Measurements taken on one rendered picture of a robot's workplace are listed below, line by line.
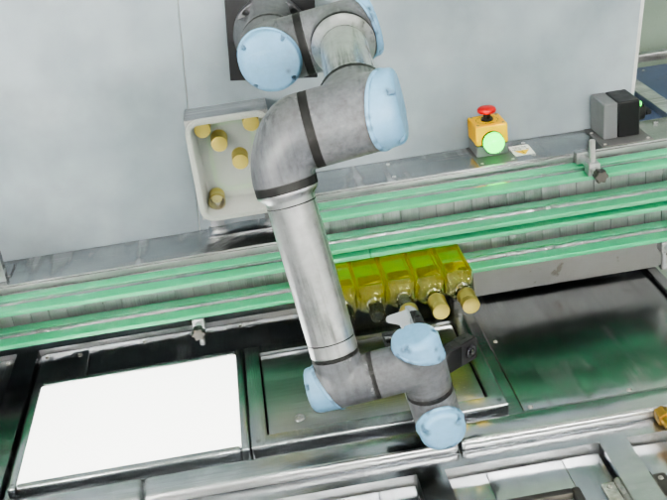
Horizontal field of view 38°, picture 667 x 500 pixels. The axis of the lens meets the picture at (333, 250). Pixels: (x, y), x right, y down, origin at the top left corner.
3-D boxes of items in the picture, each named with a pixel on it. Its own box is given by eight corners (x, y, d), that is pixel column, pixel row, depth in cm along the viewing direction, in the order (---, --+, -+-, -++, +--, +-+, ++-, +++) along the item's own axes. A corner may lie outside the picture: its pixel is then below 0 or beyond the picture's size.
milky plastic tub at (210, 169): (201, 207, 212) (201, 223, 205) (183, 109, 202) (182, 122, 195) (281, 194, 213) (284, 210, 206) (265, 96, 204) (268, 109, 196)
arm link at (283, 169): (219, 114, 138) (314, 429, 147) (294, 93, 137) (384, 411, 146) (230, 109, 149) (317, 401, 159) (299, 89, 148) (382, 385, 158)
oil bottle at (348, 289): (320, 273, 209) (333, 322, 190) (317, 250, 206) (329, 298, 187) (345, 269, 209) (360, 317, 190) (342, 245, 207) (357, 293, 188)
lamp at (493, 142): (481, 152, 207) (485, 157, 205) (480, 132, 205) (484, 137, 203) (502, 149, 208) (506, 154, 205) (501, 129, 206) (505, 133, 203)
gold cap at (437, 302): (446, 307, 189) (451, 317, 185) (428, 310, 188) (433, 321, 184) (444, 291, 187) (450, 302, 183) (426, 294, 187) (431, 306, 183)
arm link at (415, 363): (369, 359, 145) (387, 417, 150) (442, 340, 144) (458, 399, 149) (365, 331, 152) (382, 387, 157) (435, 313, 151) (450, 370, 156)
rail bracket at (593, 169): (569, 162, 205) (592, 185, 193) (569, 128, 202) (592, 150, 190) (588, 159, 205) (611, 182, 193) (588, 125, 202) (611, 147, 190)
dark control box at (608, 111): (589, 127, 216) (603, 140, 209) (589, 93, 213) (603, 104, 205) (625, 122, 217) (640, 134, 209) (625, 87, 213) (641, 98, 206)
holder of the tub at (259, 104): (206, 228, 215) (207, 243, 208) (184, 109, 203) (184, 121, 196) (283, 215, 216) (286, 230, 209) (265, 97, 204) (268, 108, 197)
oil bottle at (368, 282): (346, 270, 209) (361, 319, 190) (343, 247, 207) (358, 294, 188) (372, 265, 210) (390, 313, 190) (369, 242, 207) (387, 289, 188)
